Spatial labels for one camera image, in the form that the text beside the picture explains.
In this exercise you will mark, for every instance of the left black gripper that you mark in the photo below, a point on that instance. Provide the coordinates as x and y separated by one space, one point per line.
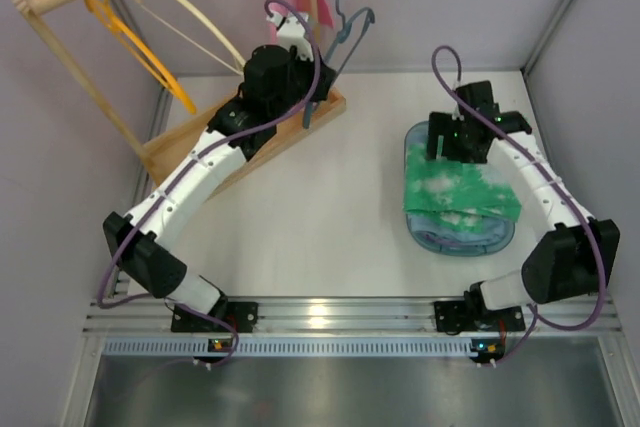
316 81

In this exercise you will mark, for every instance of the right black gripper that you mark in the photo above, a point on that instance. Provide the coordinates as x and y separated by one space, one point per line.
451 140

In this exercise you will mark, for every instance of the green tie-dye trousers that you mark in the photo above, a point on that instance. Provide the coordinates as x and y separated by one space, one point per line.
458 196

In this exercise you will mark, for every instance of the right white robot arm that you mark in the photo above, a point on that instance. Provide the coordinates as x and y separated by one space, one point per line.
574 252

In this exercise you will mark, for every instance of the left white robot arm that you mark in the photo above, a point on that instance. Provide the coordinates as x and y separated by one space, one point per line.
140 241

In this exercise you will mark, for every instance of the cream plastic hanger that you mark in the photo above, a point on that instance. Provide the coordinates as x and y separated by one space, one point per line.
238 60

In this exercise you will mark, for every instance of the orange plastic hanger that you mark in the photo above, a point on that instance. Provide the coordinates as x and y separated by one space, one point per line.
104 12

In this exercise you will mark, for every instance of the light blue folded cloth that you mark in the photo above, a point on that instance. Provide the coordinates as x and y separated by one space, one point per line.
454 233

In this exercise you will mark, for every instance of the blue plastic tray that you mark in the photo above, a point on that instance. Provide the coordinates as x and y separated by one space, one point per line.
452 208

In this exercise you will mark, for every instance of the wooden clothes rack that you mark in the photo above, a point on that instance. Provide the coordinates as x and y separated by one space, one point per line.
160 155

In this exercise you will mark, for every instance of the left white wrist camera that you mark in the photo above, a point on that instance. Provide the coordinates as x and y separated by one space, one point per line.
287 32

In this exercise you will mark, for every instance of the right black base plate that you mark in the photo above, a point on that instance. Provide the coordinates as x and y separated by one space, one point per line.
456 316

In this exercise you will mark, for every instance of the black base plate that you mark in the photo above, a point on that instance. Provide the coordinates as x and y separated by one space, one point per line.
241 315
456 316

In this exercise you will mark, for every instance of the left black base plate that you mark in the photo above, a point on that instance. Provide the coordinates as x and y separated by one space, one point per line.
241 315

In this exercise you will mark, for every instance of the aluminium mounting rail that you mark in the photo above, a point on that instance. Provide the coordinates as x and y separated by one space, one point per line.
357 316

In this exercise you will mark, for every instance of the perforated grey cable duct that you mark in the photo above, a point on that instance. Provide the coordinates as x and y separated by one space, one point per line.
304 347

